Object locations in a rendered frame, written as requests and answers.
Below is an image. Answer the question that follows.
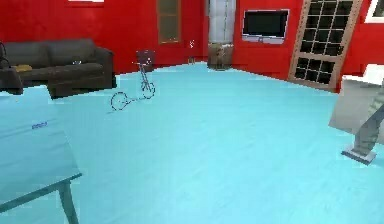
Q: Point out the glass top table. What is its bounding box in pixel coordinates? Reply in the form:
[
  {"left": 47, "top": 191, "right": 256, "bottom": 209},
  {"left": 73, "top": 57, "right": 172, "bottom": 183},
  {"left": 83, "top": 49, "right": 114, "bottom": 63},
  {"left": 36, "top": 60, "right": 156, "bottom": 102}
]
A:
[{"left": 0, "top": 85, "right": 83, "bottom": 224}]

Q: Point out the white framed window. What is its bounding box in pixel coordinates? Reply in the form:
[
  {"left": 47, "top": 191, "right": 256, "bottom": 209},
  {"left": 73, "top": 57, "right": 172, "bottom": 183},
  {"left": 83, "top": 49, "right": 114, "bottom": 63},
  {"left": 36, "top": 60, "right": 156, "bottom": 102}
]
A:
[{"left": 364, "top": 0, "right": 384, "bottom": 24}]

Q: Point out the white curtain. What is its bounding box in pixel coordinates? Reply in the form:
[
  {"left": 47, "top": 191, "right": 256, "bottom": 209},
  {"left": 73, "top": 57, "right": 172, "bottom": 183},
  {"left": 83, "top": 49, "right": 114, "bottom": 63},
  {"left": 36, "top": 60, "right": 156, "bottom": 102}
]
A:
[{"left": 208, "top": 0, "right": 237, "bottom": 45}]

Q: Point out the dark armchair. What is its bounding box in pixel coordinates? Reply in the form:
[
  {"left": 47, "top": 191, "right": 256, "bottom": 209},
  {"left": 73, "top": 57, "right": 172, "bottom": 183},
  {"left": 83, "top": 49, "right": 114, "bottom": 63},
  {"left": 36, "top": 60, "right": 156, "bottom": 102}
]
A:
[{"left": 0, "top": 41, "right": 25, "bottom": 96}]

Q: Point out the thin dark bicycle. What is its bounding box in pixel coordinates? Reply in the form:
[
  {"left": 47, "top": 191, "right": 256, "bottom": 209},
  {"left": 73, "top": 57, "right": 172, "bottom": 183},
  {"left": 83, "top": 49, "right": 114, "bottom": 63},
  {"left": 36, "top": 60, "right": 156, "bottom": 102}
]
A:
[{"left": 110, "top": 49, "right": 157, "bottom": 112}]

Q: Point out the black television set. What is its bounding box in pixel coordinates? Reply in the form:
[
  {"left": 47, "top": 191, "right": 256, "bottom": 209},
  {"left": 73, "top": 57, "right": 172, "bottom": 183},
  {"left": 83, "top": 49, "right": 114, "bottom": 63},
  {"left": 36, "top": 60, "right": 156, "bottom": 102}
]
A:
[{"left": 241, "top": 9, "right": 290, "bottom": 45}]

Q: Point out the wooden grid glass door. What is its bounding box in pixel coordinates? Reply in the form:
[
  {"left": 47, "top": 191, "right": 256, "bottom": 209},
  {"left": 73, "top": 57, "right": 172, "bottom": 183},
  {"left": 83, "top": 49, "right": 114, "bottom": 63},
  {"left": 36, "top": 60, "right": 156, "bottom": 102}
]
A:
[{"left": 287, "top": 0, "right": 364, "bottom": 93}]

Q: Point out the yellow cushion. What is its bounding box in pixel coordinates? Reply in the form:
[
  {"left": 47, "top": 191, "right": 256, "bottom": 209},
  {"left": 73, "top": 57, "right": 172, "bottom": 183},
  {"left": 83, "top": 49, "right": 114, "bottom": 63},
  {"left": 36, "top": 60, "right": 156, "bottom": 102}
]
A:
[{"left": 13, "top": 64, "right": 33, "bottom": 73}]

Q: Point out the brown framed wall panel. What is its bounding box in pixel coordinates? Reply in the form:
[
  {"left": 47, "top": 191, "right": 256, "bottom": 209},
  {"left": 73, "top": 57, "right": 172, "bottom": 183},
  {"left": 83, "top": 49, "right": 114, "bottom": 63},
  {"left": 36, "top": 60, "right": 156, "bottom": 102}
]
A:
[{"left": 156, "top": 0, "right": 182, "bottom": 45}]

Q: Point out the dark grey sofa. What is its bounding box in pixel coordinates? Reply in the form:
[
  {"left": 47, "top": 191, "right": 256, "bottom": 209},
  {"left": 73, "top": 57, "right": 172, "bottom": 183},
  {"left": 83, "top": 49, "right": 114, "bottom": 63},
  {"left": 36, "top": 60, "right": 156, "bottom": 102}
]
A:
[{"left": 2, "top": 38, "right": 117, "bottom": 100}]

